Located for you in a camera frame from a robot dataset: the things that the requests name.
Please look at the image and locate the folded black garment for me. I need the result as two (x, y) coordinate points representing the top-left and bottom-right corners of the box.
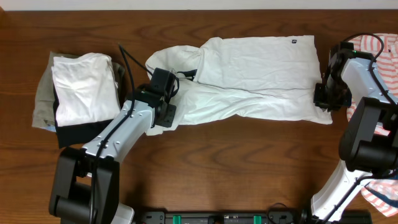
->
(53, 88), (113, 149)

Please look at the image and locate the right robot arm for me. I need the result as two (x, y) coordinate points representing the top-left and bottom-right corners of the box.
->
(302, 47), (397, 223)

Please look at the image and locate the folded olive garment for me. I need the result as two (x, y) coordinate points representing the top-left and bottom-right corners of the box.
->
(32, 52), (125, 128)

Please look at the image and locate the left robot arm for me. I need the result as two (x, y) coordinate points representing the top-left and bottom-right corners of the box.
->
(49, 91), (177, 224)

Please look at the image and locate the folded white shirt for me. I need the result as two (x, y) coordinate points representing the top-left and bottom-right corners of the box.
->
(52, 53), (120, 126)

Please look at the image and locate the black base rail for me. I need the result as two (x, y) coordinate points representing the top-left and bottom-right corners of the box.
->
(132, 206), (325, 224)

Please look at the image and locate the red white striped shirt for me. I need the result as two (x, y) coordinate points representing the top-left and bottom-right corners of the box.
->
(349, 34), (397, 217)

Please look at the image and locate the white t-shirt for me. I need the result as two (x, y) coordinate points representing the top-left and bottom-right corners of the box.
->
(146, 35), (332, 130)

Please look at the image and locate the light blue folded garment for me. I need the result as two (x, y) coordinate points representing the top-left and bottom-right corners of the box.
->
(42, 125), (56, 133)

